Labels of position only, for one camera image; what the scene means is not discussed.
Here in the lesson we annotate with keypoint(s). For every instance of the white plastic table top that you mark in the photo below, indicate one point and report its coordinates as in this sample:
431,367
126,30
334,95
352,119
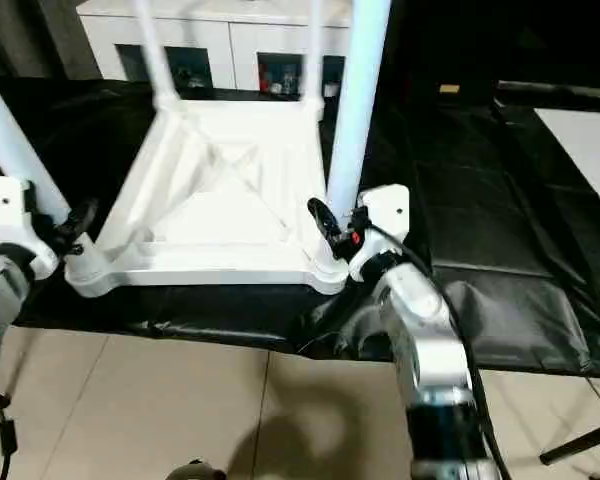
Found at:
205,225

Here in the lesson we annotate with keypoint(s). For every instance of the tall white bottle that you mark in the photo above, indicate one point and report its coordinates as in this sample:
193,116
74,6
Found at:
289,80

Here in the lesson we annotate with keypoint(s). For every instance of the small white cup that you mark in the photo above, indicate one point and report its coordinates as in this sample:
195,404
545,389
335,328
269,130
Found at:
330,89

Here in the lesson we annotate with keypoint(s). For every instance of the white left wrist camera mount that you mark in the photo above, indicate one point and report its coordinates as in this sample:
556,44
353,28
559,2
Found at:
0,200

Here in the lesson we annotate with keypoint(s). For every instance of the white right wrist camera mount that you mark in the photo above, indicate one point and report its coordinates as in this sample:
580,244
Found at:
385,205

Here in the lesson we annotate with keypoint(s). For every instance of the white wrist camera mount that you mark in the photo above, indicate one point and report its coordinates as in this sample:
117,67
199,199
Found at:
385,205
0,200

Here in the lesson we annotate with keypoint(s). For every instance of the black work mat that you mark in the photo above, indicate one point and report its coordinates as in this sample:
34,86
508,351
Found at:
480,200

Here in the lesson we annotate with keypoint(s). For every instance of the small tan box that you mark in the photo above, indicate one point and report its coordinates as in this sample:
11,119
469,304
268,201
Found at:
449,89

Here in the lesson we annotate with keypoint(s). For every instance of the grey curtain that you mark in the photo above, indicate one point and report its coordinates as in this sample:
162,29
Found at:
20,35

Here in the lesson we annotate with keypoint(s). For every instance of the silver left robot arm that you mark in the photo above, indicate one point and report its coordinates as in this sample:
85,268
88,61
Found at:
0,300

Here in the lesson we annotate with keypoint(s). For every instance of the white plastic table leg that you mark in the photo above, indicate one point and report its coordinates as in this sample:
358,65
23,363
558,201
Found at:
15,140
360,100
155,50
314,50

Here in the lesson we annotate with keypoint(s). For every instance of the white sideboard cabinet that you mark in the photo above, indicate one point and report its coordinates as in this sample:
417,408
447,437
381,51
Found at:
205,30

